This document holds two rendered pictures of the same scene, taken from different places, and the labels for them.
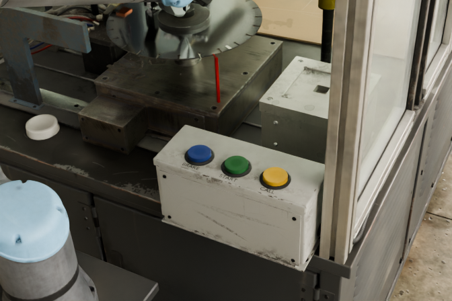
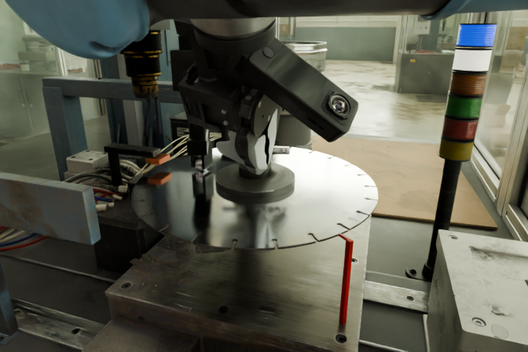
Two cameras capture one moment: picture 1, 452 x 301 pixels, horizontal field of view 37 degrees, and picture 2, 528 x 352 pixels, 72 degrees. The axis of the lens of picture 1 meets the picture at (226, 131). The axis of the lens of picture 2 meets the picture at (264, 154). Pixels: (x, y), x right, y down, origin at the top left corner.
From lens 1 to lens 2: 0.97 m
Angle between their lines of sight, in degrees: 20
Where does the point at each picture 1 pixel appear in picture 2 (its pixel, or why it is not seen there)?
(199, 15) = (280, 175)
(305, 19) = not seen: hidden behind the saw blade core
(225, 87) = (337, 287)
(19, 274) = not seen: outside the picture
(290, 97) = (507, 312)
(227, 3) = (306, 161)
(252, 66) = (356, 247)
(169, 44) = (248, 219)
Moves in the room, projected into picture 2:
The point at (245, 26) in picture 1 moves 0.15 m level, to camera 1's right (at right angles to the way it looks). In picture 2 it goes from (354, 187) to (452, 178)
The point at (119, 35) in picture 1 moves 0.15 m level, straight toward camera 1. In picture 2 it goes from (154, 209) to (171, 289)
